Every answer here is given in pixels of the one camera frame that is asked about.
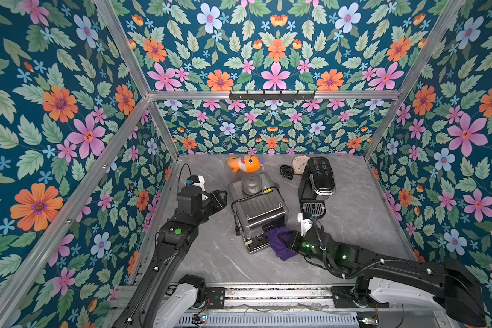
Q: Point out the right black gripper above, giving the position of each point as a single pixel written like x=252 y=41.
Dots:
x=293 y=240

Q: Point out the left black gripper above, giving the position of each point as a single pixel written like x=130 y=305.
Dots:
x=215 y=200

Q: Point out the purple cleaning cloth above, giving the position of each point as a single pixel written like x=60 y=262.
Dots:
x=278 y=239

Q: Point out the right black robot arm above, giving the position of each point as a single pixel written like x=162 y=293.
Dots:
x=449 y=284

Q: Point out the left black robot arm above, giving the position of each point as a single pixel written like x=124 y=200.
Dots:
x=172 y=243

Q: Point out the black capsule coffee machine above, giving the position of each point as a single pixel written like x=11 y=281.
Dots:
x=316 y=186

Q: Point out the grey water tank lid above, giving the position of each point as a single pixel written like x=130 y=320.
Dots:
x=251 y=184

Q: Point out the orange plush fish toy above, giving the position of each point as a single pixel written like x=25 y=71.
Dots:
x=246 y=164

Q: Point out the round beige coaster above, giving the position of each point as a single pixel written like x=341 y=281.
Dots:
x=299 y=164

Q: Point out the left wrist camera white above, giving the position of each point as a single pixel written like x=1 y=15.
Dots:
x=196 y=180

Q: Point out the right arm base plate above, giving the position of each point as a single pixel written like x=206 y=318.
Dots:
x=351 y=297

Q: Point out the aluminium front rail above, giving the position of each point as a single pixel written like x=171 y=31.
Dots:
x=319 y=296

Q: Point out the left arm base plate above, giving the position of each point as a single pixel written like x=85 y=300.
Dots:
x=198 y=298

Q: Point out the black hook rail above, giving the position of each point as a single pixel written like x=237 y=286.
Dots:
x=272 y=96

